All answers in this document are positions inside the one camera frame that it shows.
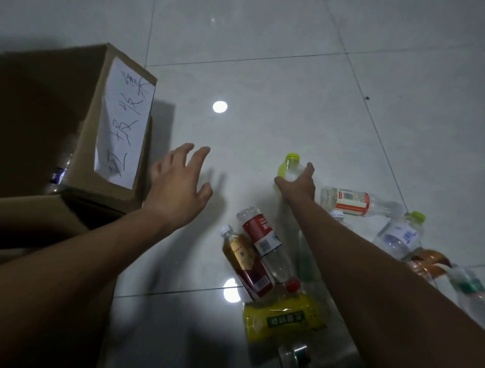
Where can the person's left middle finger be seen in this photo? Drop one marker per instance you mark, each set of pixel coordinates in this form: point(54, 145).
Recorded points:
point(182, 153)

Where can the person's left thumb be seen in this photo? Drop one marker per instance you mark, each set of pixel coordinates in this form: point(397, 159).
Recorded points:
point(204, 192)

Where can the red-capped bottle yellow label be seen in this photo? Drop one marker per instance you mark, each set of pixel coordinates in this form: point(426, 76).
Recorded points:
point(282, 316)

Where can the person's right thumb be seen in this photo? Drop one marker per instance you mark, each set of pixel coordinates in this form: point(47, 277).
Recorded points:
point(282, 183)

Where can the silver metal can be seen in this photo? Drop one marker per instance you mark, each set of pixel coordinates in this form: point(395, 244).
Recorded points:
point(295, 356)

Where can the clear bottle red-white label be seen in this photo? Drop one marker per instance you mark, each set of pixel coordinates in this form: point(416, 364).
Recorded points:
point(352, 201)

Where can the clear greenish plastic bottle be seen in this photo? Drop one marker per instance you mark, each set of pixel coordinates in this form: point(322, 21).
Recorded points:
point(309, 261)

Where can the capless clear bottle red label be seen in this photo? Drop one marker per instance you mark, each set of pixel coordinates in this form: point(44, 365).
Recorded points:
point(261, 235)

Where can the person's right hand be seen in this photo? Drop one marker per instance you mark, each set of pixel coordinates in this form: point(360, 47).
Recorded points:
point(299, 191)

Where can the white-capped bottle gold-red label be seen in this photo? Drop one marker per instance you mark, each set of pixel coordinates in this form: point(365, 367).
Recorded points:
point(246, 261)

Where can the person's left forearm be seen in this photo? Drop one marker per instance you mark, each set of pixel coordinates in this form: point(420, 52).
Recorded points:
point(75, 265)

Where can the brown cardboard box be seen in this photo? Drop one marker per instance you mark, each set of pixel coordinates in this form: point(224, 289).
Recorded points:
point(41, 113)

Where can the clear bottle with yellow-green cap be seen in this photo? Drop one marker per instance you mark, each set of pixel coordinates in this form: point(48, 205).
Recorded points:
point(291, 168)

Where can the clear bottle with white cap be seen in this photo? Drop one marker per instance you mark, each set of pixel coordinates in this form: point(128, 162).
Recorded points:
point(338, 216)

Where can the person's right forearm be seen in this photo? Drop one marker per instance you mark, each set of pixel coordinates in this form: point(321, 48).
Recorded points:
point(379, 288)

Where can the green-capped bottle blue print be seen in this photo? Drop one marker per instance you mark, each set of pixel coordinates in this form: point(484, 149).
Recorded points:
point(399, 237)

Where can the clear bottle with green label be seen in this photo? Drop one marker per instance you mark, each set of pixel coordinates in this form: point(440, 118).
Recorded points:
point(468, 288)

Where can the white handwritten paper sheet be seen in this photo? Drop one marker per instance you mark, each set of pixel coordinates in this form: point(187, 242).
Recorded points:
point(125, 125)

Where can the person's left hand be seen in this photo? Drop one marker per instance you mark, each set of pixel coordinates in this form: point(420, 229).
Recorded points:
point(176, 193)

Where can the bottle with orange-brown label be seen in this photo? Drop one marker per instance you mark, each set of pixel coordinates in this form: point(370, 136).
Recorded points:
point(430, 263)

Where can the clear bottle with blue label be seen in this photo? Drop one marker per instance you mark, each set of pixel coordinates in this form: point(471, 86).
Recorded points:
point(60, 175)

